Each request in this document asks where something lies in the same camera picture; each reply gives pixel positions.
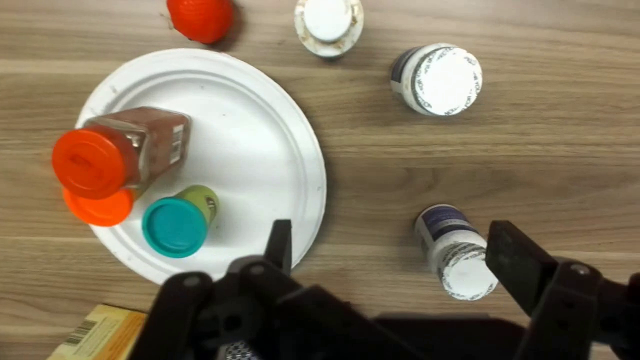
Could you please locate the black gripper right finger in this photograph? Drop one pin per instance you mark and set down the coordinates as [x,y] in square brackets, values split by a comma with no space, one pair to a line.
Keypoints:
[516,257]

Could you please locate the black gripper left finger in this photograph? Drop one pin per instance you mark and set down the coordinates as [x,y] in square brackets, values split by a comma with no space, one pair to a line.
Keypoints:
[278,246]

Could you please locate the white pill bottle blue label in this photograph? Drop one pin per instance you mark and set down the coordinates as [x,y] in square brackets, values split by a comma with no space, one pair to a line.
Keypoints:
[453,253]

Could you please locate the teal lid dough tub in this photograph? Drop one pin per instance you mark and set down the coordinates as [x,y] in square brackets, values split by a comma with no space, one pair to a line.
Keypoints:
[175,227]

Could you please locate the large white pill bottle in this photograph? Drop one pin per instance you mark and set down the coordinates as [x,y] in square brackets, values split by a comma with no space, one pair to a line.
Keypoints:
[442,80]

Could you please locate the brown spice bottle orange lid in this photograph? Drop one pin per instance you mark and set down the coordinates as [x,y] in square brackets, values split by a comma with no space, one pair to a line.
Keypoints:
[93,163]

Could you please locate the white pill bottle green label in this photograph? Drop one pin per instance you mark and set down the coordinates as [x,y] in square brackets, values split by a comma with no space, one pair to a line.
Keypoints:
[328,22]

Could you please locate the white paper plate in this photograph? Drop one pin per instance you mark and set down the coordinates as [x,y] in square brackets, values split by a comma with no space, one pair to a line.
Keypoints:
[260,147]

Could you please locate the open yellow cardboard box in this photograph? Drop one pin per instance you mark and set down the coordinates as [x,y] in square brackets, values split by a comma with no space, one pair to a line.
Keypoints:
[101,333]

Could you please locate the red knitted ball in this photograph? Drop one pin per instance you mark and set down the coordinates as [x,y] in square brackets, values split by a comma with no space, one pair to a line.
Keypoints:
[200,21]

